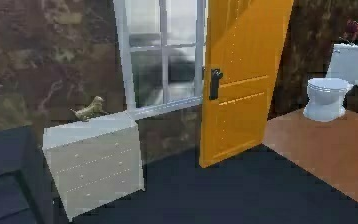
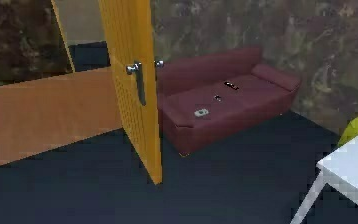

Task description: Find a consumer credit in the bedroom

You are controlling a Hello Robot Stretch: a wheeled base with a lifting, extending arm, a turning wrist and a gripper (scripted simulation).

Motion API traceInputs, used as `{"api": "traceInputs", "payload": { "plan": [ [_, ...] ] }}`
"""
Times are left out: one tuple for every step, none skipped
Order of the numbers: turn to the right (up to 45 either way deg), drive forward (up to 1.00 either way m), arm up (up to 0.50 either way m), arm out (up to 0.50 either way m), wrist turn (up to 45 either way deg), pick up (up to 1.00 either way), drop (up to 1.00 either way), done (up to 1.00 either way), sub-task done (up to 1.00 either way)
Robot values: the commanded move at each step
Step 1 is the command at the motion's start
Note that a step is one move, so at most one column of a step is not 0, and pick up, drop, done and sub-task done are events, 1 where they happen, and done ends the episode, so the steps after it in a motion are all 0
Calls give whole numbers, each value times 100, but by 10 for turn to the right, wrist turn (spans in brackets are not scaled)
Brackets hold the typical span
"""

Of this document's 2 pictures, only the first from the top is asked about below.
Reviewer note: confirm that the white framed window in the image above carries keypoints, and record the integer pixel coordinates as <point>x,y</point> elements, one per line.
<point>163,56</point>

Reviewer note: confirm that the orange room door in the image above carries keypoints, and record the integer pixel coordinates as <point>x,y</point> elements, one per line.
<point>240,80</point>

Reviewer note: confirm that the tan dog figurine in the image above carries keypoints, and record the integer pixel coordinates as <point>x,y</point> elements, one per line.
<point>88,110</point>

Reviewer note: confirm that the white chest of drawers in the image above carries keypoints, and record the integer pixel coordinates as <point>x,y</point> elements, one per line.
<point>93,160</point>

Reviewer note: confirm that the white toilet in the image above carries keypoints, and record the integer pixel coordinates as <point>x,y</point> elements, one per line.
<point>333,86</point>

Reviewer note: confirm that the dark blue bed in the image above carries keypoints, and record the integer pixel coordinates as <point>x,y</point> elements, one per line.
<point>10,180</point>

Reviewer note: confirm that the dark red house plant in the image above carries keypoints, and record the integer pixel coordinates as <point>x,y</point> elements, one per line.
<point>353,30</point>

